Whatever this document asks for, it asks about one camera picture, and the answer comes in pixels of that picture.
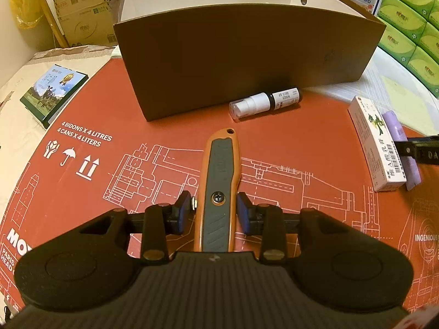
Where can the orange grey utility knife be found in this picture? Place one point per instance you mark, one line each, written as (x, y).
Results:
(219, 164)

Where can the stack of green tissue packs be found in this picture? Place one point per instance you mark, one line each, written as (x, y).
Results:
(404, 24)

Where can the green milk carton box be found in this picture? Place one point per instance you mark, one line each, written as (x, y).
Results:
(51, 89)

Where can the purple cylindrical battery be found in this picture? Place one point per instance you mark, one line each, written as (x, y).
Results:
(392, 123)

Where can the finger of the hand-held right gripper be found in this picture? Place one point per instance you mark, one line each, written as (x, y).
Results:
(404, 149)

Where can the red printed cardboard sheet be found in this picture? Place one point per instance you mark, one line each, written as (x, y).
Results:
(103, 178)

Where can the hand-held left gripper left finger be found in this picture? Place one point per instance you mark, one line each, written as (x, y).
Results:
(183, 209)

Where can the white foam sheet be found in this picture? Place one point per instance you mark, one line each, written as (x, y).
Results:
(394, 85)

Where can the yellow plastic bag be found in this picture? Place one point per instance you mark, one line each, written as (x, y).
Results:
(24, 10)

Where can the small spray bottle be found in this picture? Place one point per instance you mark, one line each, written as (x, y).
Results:
(284, 98)

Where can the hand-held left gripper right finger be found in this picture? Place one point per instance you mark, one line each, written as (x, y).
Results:
(241, 212)

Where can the white medicine box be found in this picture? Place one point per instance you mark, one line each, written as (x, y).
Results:
(377, 144)

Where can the large brown cardboard box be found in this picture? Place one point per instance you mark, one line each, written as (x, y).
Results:
(240, 48)

